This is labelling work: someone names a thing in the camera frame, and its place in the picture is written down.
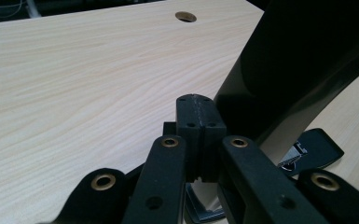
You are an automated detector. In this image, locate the black glossy strap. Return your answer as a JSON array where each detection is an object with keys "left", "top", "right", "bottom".
[{"left": 185, "top": 0, "right": 359, "bottom": 224}]

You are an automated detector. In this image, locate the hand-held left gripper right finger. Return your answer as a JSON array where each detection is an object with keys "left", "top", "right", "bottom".
[{"left": 200, "top": 93, "right": 228, "bottom": 183}]

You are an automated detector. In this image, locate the white desk leg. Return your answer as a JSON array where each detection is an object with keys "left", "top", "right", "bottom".
[{"left": 25, "top": 0, "right": 42, "bottom": 19}]

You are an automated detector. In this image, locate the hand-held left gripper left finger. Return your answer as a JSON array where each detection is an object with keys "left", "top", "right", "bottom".
[{"left": 175, "top": 93, "right": 205, "bottom": 183}]

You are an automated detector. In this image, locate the white cable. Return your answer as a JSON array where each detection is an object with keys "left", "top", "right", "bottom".
[{"left": 0, "top": 0, "right": 26, "bottom": 19}]

